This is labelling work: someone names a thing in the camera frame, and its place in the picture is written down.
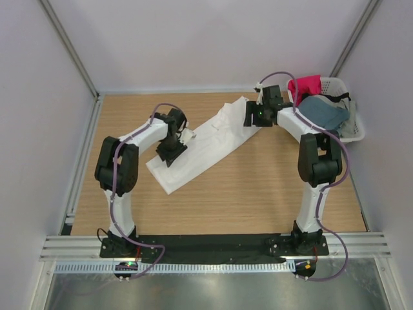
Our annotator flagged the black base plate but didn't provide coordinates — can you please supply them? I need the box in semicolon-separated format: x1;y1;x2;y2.
99;234;329;265

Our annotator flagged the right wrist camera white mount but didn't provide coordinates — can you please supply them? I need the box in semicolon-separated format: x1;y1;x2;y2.
254;82;263;105

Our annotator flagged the white slotted cable duct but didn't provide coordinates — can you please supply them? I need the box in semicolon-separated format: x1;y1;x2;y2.
54;260;296;274

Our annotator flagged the aluminium frame rail front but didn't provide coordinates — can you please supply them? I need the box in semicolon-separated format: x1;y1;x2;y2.
39;232;392;262

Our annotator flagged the aluminium corner post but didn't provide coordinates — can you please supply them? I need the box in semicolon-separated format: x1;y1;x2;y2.
38;0;99;100
329;0;383;78

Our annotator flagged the left aluminium corner post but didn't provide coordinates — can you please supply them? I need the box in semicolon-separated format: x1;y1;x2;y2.
38;0;99;100

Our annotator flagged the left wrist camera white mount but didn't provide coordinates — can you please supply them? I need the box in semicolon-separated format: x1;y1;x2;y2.
179;129;196;145

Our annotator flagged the pink t shirt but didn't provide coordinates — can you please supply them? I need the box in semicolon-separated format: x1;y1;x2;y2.
287;75;322;107

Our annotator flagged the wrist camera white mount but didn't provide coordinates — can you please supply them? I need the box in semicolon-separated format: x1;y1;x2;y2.
254;82;263;105
179;129;196;145

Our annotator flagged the blue grey t shirt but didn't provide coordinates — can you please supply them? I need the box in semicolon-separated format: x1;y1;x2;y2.
298;95;339;133

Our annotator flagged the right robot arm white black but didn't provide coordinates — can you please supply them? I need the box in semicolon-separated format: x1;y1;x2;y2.
244;83;343;256

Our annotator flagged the white t shirt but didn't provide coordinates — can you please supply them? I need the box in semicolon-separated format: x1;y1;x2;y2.
146;96;259;194

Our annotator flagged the black garment strap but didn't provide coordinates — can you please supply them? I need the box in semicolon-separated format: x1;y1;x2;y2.
299;92;352;103

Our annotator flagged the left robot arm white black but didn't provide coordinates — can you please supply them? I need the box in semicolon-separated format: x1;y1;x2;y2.
94;105;192;256

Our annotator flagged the white laundry basket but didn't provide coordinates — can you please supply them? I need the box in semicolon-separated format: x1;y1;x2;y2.
277;76;365;144

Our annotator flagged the right aluminium corner post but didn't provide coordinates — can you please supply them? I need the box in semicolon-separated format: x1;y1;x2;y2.
329;0;383;78

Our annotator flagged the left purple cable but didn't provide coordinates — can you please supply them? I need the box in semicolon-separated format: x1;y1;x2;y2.
109;102;166;279

